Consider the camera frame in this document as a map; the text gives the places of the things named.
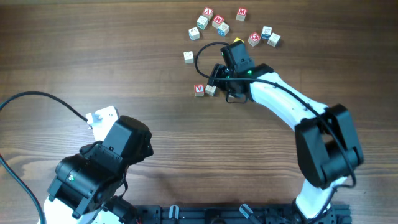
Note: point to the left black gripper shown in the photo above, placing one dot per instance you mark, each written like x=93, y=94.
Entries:
x=145, y=153

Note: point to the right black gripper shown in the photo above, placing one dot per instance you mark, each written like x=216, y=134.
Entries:
x=218, y=83

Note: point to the yellow K letter block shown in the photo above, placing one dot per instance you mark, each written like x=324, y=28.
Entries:
x=210, y=90

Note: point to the red V letter block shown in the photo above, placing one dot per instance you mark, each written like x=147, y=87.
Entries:
x=199, y=90

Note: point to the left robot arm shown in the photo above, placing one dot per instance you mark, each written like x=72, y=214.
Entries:
x=85, y=184

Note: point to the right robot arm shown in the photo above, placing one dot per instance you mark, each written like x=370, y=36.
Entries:
x=327, y=144

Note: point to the lone plain wooden block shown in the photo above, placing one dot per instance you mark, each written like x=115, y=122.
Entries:
x=188, y=57

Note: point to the blue edged picture block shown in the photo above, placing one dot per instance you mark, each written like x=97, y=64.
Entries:
x=223, y=29

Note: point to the plain block beside V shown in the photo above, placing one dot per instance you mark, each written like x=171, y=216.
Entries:
x=194, y=33

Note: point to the red Q letter block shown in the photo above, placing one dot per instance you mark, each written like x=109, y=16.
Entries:
x=254, y=39

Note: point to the red W letter block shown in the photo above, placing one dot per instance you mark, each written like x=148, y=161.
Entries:
x=217, y=21

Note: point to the teal edged picture block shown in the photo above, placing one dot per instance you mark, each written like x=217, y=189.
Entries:
x=202, y=22

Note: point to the red A letter block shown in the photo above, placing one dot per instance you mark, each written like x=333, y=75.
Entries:
x=208, y=13

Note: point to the blue sided picture block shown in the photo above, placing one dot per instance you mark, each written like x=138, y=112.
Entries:
x=266, y=32

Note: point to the rightmost plain wooden block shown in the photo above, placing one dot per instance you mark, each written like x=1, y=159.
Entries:
x=273, y=39

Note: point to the red M letter block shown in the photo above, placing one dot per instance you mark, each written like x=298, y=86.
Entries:
x=241, y=14

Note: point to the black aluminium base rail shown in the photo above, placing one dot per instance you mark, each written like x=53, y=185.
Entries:
x=277, y=213

